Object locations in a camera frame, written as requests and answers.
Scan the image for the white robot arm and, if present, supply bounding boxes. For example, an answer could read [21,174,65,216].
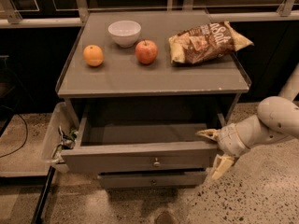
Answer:
[196,64,299,180]

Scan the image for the brown chip bag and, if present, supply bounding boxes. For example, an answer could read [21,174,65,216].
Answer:
[169,21,253,64]

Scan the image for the clutter inside plastic bin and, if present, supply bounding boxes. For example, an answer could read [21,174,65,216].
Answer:
[51,127,78,161]

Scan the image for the grey drawer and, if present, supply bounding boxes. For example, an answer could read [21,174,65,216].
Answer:
[62,106,218,174]
[98,169,207,189]

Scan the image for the grey bottom drawer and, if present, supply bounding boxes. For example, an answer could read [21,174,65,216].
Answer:
[98,169,207,189]

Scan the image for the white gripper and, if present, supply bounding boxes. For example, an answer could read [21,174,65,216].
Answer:
[196,123,249,180]

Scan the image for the red apple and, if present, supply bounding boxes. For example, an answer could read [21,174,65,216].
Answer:
[135,39,158,64]

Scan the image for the orange fruit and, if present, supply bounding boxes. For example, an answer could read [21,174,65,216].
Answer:
[83,45,104,67]

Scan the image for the metal railing frame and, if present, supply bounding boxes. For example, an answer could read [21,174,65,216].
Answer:
[0,0,299,27]

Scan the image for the grey drawer cabinet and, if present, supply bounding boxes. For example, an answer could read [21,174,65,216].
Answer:
[55,10,252,190]

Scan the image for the grey top drawer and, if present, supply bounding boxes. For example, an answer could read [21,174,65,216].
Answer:
[62,106,218,174]

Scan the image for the white ceramic bowl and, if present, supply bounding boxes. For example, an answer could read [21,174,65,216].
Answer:
[108,21,141,48]

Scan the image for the black cable on floor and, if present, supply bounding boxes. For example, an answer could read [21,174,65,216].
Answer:
[0,105,30,159]

